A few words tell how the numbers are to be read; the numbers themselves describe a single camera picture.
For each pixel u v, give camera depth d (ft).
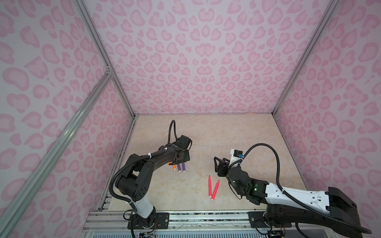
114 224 2.41
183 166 2.98
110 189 1.39
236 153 2.14
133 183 1.51
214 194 2.67
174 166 3.01
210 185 2.75
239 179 1.78
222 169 2.15
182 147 2.39
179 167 3.01
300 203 1.49
